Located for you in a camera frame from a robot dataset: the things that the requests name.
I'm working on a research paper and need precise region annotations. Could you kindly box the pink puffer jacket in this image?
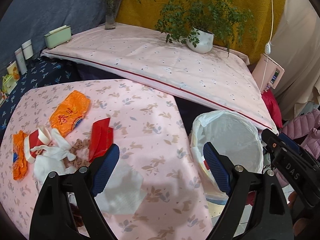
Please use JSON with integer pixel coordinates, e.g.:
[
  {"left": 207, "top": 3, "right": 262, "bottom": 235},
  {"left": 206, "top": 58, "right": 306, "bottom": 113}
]
[{"left": 273, "top": 108, "right": 320, "bottom": 188}]

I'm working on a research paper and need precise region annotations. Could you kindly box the red paper envelope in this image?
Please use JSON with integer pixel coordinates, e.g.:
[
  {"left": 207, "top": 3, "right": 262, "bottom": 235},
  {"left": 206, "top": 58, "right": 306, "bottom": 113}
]
[{"left": 88, "top": 118, "right": 113, "bottom": 163}]

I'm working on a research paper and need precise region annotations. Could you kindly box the pink rabbit print tablecloth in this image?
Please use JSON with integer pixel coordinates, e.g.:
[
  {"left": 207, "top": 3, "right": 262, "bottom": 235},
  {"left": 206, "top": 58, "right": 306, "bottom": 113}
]
[{"left": 1, "top": 80, "right": 212, "bottom": 239}]

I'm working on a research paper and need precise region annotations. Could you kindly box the pink electronic device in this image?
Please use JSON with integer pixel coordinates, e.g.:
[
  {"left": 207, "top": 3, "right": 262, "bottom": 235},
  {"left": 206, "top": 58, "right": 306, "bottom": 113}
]
[{"left": 252, "top": 54, "right": 285, "bottom": 94}]

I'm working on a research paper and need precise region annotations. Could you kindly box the large orange plastic bag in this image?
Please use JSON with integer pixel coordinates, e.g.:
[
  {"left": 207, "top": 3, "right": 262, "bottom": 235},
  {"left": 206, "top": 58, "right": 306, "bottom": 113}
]
[{"left": 49, "top": 90, "right": 91, "bottom": 137}]

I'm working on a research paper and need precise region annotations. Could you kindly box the white lined trash bin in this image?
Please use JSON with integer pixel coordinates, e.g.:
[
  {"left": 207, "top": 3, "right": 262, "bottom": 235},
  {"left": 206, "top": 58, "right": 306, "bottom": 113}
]
[{"left": 189, "top": 111, "right": 264, "bottom": 205}]

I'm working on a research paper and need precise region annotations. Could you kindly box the dark red velvet scrunchie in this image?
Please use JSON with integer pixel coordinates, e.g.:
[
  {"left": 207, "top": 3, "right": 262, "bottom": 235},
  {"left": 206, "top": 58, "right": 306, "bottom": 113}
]
[{"left": 70, "top": 204, "right": 84, "bottom": 228}]

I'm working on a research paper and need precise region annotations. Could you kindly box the white paper napkin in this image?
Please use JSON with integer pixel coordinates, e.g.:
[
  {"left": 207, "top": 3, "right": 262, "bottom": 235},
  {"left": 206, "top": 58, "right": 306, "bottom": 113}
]
[{"left": 95, "top": 159, "right": 146, "bottom": 215}]

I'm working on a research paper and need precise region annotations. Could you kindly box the pale pink bench cloth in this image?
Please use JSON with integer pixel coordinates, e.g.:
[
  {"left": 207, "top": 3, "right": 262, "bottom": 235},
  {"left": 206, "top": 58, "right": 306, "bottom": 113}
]
[{"left": 42, "top": 23, "right": 277, "bottom": 132}]

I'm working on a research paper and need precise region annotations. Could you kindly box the white jar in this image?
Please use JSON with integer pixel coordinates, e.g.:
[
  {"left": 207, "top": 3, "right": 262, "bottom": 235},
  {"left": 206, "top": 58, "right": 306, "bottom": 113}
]
[{"left": 21, "top": 40, "right": 34, "bottom": 60}]

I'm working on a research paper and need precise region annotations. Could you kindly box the cream orange printed box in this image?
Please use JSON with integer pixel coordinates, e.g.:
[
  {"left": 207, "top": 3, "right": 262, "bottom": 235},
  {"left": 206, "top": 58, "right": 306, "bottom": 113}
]
[{"left": 7, "top": 61, "right": 20, "bottom": 81}]

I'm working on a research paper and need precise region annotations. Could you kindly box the navy floral cloth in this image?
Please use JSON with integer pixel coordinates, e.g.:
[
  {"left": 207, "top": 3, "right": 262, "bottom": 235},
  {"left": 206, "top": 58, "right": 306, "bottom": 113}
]
[{"left": 0, "top": 57, "right": 75, "bottom": 136}]

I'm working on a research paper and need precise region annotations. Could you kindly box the potted green plant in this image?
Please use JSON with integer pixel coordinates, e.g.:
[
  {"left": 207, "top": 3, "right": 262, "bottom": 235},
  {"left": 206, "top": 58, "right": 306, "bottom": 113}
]
[{"left": 138, "top": 0, "right": 258, "bottom": 48}]

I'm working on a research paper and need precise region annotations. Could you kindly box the white cloth glove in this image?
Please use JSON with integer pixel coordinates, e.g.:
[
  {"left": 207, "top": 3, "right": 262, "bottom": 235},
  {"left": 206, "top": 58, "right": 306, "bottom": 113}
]
[{"left": 31, "top": 128, "right": 76, "bottom": 184}]

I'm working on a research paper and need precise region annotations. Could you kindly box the small green white box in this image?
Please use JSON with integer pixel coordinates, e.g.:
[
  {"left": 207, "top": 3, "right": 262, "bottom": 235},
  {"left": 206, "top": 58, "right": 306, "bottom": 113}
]
[{"left": 2, "top": 74, "right": 17, "bottom": 94}]

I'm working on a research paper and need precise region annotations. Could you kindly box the mint green box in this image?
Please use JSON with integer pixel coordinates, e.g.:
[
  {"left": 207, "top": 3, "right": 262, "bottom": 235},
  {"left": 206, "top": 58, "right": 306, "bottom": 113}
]
[{"left": 44, "top": 25, "right": 72, "bottom": 49}]

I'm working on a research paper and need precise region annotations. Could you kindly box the small orange plastic bag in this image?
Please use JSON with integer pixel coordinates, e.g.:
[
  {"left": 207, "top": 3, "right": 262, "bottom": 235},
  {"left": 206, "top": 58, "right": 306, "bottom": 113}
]
[{"left": 12, "top": 131, "right": 28, "bottom": 180}]

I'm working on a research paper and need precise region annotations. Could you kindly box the white cord with switch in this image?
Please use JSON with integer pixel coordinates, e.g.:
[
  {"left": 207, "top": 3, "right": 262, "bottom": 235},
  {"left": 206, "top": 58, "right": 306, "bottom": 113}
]
[{"left": 263, "top": 0, "right": 275, "bottom": 91}]

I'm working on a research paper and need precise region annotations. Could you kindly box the beige dotted scrunchie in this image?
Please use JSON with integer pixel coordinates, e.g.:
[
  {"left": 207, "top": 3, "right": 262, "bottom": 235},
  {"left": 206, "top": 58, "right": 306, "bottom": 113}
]
[{"left": 63, "top": 139, "right": 90, "bottom": 169}]

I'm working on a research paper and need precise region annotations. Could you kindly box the red paper cup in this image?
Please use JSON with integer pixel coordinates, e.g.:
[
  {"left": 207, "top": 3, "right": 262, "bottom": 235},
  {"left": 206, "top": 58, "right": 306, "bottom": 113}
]
[{"left": 24, "top": 125, "right": 52, "bottom": 164}]

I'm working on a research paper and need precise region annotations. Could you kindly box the white tall bottle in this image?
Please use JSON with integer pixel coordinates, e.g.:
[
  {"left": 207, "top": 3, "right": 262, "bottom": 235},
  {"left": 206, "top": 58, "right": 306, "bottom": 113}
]
[{"left": 15, "top": 48, "right": 27, "bottom": 75}]

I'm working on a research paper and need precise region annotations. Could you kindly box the red cloth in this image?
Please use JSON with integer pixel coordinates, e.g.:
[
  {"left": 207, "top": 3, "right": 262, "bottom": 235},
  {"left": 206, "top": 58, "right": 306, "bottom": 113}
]
[{"left": 261, "top": 89, "right": 283, "bottom": 129}]

